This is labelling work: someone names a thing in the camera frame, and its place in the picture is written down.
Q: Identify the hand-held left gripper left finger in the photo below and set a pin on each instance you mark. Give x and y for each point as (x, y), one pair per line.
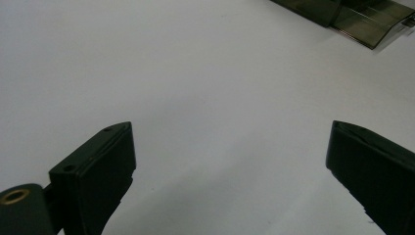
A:
(98, 176)

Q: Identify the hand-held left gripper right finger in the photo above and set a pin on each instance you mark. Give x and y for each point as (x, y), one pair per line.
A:
(378, 176)

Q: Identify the brown transparent drawer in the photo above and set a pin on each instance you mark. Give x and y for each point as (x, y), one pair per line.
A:
(368, 26)

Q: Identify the brown transparent organizer box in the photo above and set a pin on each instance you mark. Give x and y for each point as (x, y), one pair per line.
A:
(310, 9)

